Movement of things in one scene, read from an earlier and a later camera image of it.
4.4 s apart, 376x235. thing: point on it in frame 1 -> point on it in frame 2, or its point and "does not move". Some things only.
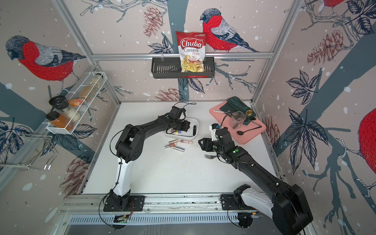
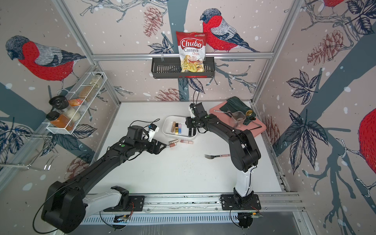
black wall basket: (166, 68) does not move
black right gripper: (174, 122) -> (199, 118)
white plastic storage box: (192, 133) does not move
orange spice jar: (60, 121) does not move
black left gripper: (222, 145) -> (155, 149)
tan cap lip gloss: (173, 141) does not move
